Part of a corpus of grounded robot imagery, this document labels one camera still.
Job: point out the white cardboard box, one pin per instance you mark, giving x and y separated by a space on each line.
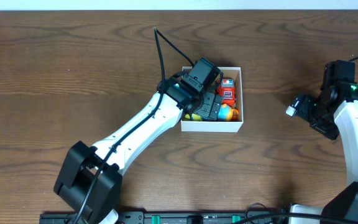
221 126

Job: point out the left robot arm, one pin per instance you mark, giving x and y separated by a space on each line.
90 178

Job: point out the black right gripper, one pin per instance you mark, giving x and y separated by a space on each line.
317 120

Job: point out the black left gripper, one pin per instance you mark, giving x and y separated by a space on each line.
209 106

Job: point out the red toy truck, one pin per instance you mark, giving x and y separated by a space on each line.
227 91

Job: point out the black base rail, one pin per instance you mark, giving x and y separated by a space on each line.
138 217

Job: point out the blue duck toy figure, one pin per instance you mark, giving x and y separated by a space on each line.
227 113

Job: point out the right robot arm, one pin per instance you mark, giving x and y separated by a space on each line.
334 114

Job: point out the yellow ball with blue letters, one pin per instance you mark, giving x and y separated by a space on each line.
193 117

